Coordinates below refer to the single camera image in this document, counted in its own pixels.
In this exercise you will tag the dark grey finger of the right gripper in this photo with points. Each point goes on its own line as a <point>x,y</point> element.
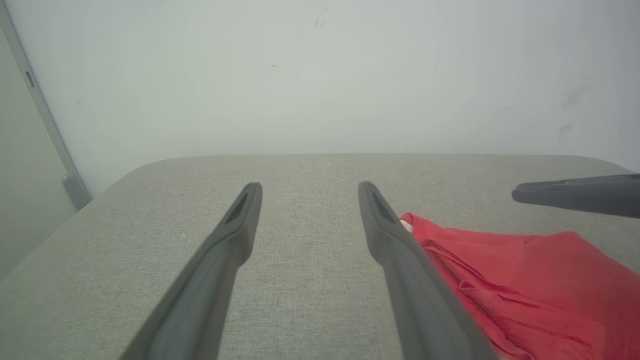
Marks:
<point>585,194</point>

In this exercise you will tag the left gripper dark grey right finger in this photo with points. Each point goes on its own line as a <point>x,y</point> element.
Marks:
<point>415,285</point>

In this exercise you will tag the grey metal post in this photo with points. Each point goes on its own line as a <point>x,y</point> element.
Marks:
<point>47,125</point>

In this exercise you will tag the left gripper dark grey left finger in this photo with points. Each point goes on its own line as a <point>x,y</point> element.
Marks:
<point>205,285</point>

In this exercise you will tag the red and white jersey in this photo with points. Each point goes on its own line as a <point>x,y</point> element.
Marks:
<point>540,290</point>

